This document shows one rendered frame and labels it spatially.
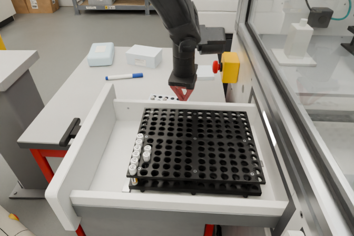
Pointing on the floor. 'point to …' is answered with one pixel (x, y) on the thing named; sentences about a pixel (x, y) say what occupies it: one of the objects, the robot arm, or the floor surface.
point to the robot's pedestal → (20, 120)
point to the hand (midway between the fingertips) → (183, 98)
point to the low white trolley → (154, 228)
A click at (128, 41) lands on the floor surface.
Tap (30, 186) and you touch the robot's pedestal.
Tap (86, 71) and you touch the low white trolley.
